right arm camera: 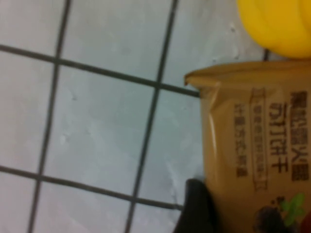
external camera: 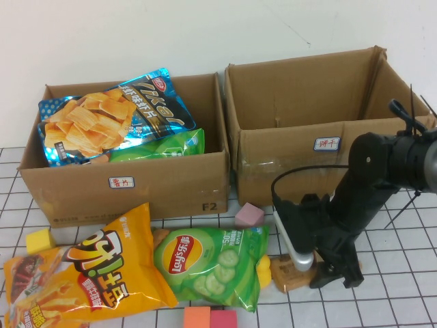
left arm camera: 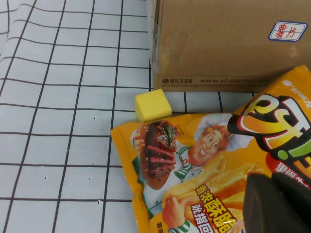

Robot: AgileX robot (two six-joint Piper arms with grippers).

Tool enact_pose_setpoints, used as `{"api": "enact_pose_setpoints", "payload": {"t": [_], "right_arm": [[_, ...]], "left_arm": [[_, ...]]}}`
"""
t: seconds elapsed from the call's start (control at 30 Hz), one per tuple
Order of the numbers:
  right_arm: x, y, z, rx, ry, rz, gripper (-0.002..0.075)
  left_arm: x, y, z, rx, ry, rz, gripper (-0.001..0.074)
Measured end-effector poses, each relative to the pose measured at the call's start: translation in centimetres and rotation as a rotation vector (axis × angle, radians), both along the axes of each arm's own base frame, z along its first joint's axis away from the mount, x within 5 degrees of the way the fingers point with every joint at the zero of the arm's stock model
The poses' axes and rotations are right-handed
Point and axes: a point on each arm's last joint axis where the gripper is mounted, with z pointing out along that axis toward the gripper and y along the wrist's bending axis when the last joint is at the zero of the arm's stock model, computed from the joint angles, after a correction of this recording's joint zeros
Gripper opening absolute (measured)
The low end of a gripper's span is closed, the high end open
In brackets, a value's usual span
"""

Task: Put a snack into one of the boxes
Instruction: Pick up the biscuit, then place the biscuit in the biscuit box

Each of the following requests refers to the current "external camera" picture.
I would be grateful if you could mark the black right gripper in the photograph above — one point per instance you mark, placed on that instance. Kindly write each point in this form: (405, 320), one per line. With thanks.
(334, 232)

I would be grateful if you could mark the brown biscuit packet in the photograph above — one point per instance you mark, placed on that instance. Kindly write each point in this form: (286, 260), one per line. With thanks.
(286, 273)

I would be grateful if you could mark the green Lay's cucumber chips bag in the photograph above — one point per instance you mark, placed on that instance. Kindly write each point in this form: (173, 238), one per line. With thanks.
(211, 266)

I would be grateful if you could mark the yellow fries snack bag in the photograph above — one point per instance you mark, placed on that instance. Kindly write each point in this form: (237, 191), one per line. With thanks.
(102, 273)

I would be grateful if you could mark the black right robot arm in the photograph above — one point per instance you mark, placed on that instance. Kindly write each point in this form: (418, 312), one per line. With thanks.
(368, 171)

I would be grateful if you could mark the plain green snack bag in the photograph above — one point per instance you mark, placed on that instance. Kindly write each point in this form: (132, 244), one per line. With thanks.
(164, 147)

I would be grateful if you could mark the yellow rubber duck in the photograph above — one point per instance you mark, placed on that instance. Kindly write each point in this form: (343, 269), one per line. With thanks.
(265, 273)

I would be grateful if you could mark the pink foam cube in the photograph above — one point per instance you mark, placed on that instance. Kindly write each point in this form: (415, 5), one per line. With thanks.
(248, 217)

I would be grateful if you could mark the red foam block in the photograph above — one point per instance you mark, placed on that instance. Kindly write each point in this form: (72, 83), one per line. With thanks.
(223, 319)

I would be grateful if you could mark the taped cardboard box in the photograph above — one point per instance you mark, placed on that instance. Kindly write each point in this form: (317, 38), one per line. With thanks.
(290, 136)

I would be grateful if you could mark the orange foam block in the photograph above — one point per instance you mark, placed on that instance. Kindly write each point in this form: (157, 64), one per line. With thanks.
(197, 317)

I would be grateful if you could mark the cardboard box with F2 print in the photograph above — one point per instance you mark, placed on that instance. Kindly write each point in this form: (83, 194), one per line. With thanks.
(170, 191)

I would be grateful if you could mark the yellow foam cube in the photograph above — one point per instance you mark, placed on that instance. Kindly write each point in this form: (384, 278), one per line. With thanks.
(38, 241)

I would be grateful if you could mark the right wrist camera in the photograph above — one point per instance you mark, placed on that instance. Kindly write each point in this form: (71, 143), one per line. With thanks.
(300, 259)

